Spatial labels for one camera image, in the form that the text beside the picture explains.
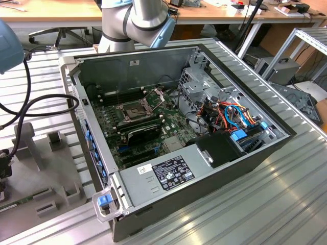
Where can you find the grey power supply with label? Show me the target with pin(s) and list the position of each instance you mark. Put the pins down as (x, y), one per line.
(143, 186)

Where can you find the black RAM slot bank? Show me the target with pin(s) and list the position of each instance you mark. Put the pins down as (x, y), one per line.
(127, 95)
(138, 122)

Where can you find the aluminium profile frame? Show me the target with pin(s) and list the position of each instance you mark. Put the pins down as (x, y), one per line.
(314, 38)

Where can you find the blue case latch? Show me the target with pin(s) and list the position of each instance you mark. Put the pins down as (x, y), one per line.
(104, 201)

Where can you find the brown cardboard tray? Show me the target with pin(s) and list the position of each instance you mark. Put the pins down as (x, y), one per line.
(288, 10)

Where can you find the green motherboard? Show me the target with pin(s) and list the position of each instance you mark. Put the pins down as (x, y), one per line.
(168, 120)

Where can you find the grey parts rack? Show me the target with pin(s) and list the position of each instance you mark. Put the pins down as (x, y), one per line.
(25, 173)

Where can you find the black graphics card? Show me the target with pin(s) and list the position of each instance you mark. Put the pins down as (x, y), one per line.
(143, 134)

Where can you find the white box red label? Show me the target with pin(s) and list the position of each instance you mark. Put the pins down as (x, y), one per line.
(233, 10)

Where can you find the hard disk in blue carrier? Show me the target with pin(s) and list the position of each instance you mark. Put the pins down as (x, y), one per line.
(238, 135)

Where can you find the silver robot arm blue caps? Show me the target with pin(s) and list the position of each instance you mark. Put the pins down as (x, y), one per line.
(143, 15)

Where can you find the small brown cardboard box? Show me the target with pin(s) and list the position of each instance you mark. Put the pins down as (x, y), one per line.
(323, 109)

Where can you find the silver camera on black bracket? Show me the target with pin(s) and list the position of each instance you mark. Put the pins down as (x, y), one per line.
(5, 169)

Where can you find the CPU socket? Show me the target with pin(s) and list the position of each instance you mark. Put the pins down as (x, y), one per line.
(132, 112)

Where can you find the brown shoe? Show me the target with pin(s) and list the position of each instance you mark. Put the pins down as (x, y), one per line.
(226, 35)

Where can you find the silver metal drive cage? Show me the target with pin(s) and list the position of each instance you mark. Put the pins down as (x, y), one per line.
(207, 85)

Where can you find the green RAM stick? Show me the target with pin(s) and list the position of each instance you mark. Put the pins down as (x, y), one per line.
(12, 205)

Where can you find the large brown cardboard box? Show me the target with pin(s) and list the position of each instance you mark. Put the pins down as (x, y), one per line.
(274, 35)

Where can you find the open black PC case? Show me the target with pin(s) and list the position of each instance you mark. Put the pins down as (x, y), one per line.
(204, 194)

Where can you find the silver chipset heatsink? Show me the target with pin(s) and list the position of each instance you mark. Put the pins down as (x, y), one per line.
(173, 145)

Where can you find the black expansion slot bank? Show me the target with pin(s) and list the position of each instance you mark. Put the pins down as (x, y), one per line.
(138, 155)

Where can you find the black tripod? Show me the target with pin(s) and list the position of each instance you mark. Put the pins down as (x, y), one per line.
(252, 15)

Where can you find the dark plastic case panel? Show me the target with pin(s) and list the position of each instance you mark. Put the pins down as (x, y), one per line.
(301, 102)

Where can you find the wooden desk white frame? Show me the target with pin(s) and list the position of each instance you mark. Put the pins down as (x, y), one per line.
(268, 14)
(15, 14)

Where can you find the office chair base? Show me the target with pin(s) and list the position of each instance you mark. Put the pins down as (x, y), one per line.
(61, 32)

